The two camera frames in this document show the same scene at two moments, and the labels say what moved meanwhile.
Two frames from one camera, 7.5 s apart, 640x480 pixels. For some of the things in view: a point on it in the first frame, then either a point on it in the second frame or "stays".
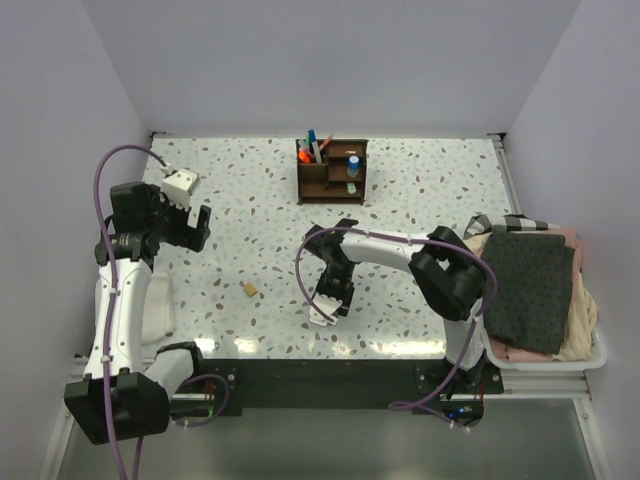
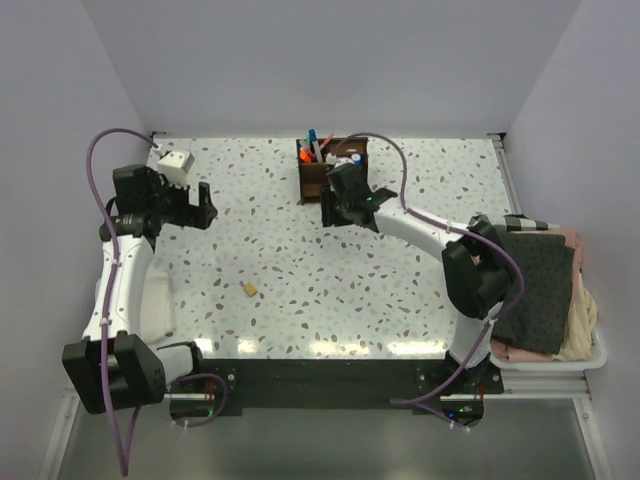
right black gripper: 346,298 → 328,216
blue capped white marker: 315,147 stays
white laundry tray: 596,359 stays
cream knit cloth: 584,314 stays
